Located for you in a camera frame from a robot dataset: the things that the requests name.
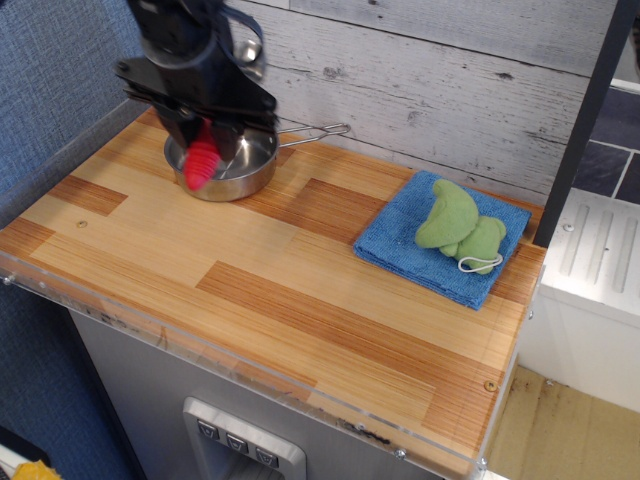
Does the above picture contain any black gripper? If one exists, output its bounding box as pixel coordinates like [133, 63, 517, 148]
[115, 37, 277, 162]

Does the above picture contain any red handled metal spoon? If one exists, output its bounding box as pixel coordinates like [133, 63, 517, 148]
[181, 39, 265, 194]

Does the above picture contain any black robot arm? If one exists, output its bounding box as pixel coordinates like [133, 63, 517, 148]
[115, 1, 277, 162]

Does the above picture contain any stainless steel saucepan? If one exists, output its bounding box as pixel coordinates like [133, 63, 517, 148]
[164, 123, 351, 202]

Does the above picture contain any blue folded cloth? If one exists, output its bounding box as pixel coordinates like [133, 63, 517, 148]
[354, 171, 531, 310]

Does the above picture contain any green plush toy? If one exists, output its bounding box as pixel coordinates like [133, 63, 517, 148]
[414, 179, 507, 275]

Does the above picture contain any silver dispenser button panel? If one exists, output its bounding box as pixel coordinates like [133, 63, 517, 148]
[183, 397, 307, 479]

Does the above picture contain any clear acrylic table edge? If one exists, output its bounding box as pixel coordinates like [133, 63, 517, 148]
[0, 252, 489, 480]

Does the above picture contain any yellow object at corner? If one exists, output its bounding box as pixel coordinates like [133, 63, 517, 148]
[12, 461, 62, 480]

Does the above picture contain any white grooved drainboard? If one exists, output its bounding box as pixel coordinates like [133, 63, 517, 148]
[541, 188, 639, 326]

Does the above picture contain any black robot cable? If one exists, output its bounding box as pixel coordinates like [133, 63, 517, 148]
[217, 0, 266, 64]

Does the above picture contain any dark right upright post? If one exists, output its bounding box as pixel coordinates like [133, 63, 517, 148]
[533, 0, 639, 248]

